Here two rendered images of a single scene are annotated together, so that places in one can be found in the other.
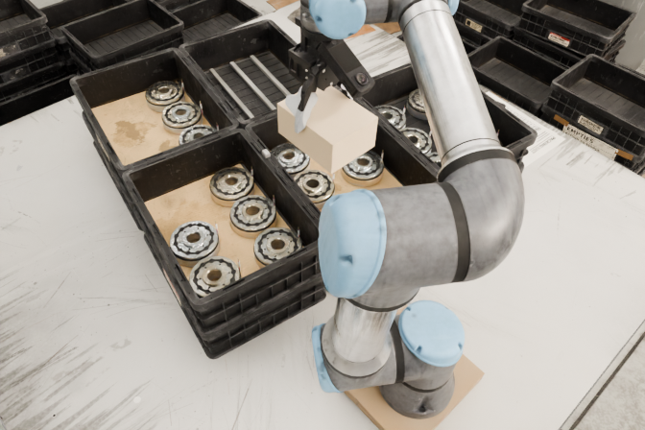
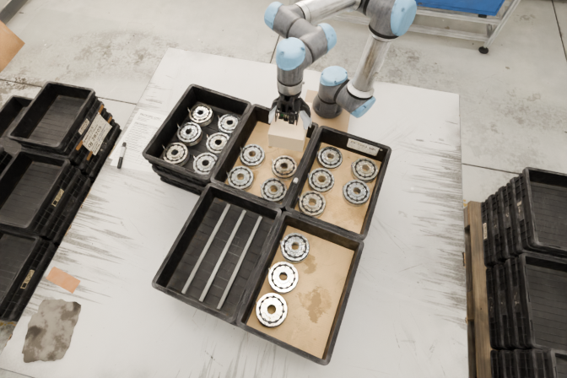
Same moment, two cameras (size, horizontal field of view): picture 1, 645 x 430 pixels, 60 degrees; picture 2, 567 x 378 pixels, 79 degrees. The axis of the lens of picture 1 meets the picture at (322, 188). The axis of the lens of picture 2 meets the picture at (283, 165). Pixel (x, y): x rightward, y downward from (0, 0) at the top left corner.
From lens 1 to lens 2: 1.40 m
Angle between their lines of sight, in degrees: 63
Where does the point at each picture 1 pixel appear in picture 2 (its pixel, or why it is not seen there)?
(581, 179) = (170, 94)
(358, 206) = not seen: outside the picture
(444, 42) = not seen: outside the picture
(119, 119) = (311, 323)
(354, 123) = not seen: hidden behind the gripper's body
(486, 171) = not seen: outside the picture
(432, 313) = (329, 75)
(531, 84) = (26, 184)
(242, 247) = (337, 176)
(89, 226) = (370, 292)
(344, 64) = not seen: hidden behind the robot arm
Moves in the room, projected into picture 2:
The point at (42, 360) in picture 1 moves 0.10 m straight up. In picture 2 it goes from (435, 237) to (446, 229)
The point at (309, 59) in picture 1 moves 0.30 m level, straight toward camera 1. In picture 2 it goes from (298, 102) to (369, 61)
